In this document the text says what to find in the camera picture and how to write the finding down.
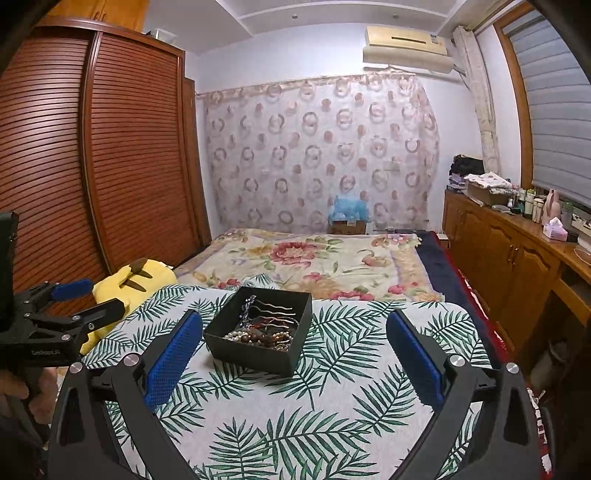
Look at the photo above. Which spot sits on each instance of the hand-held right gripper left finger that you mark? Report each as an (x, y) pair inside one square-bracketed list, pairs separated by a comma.
[(171, 360)]

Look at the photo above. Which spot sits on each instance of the brown slatted wooden wardrobe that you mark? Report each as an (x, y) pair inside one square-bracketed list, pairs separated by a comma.
[(138, 138)]

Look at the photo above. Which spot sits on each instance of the cream wall air conditioner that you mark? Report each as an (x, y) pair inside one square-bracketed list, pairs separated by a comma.
[(401, 50)]

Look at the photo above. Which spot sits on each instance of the cream tied side curtain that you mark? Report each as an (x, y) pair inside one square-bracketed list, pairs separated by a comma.
[(485, 115)]

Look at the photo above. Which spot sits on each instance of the cardboard box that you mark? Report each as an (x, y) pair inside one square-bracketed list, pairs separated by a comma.
[(346, 227)]

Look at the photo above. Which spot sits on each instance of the dark blue blanket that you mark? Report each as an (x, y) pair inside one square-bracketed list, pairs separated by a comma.
[(443, 267)]

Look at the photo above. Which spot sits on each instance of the pink vase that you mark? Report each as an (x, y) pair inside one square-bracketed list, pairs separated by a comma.
[(551, 203)]

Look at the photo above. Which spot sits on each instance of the silver ornate hairpin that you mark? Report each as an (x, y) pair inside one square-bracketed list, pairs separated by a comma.
[(272, 305)]

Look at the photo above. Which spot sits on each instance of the grey striped window blind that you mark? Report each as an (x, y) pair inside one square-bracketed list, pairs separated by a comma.
[(554, 115)]

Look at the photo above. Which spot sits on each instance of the black jewelry box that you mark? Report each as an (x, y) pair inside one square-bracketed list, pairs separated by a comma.
[(249, 355)]

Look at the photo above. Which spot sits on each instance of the leaf print tablecloth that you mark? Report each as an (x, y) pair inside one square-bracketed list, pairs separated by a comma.
[(300, 415)]

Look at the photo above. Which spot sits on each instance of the yellow plush toy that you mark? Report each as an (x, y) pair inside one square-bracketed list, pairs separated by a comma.
[(115, 281)]

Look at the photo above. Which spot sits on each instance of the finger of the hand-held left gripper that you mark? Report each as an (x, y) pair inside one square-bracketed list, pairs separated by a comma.
[(71, 290), (106, 309)]

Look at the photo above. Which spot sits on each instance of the floral cloth bundle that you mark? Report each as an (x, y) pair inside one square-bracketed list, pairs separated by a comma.
[(489, 180)]

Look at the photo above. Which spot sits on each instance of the row of cosmetic bottles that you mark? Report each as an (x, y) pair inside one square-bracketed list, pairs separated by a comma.
[(528, 205)]

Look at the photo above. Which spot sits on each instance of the pink tissue box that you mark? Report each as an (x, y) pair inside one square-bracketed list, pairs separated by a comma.
[(554, 230)]

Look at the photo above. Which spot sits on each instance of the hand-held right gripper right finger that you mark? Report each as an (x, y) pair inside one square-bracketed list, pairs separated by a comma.
[(415, 360)]

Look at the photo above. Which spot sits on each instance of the wooden cabinet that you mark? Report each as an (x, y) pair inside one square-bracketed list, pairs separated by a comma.
[(498, 258)]

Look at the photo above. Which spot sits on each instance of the blue plastic bag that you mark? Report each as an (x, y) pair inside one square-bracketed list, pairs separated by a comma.
[(348, 210)]

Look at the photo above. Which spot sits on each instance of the person's left hand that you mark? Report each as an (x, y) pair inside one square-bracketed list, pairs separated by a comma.
[(14, 387)]

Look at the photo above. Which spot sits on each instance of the wooden window frame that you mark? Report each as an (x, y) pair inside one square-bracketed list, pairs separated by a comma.
[(515, 115)]

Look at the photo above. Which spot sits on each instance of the dark clothes pile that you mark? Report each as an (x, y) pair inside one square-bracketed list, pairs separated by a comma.
[(468, 166)]

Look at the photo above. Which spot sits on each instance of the small white box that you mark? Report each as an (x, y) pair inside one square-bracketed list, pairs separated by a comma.
[(164, 33)]

